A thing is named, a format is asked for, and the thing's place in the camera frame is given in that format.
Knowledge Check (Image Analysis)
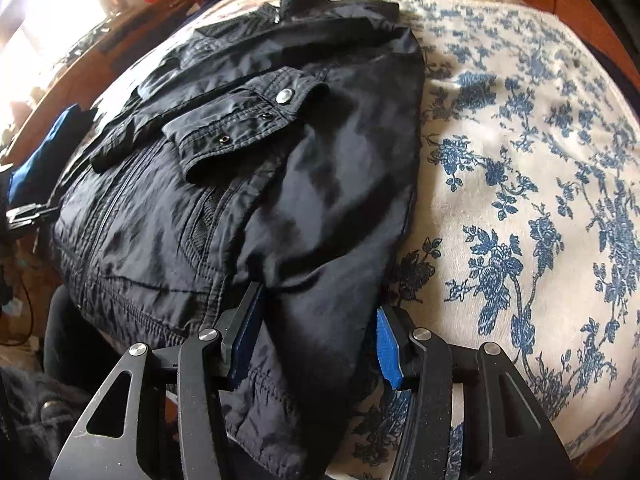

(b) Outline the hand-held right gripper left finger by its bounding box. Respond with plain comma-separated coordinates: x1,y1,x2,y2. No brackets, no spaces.
50,282,268,480

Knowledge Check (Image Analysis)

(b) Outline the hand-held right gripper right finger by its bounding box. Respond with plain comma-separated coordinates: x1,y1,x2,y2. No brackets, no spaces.
375,305,576,480

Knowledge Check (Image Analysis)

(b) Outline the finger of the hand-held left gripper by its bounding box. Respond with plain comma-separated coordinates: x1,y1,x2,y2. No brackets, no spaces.
6,203,60,230

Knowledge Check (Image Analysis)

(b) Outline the black jacket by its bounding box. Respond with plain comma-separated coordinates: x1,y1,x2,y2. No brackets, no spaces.
52,0,427,473

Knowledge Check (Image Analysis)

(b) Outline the blue folded garment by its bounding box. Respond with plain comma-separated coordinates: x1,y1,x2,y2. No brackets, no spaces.
9,104,98,208

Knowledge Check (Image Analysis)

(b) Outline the wooden desk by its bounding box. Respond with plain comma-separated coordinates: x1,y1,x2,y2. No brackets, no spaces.
0,0,201,171

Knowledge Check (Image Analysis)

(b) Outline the dark fuzzy cloth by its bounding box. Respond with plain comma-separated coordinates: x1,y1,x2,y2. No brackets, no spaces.
0,365,86,480

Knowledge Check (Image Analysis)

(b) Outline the wooden framed window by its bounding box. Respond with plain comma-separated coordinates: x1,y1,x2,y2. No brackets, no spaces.
0,0,126,86

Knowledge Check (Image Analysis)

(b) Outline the blue floral bed sheet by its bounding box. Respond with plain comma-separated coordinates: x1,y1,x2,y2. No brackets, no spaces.
320,0,640,480

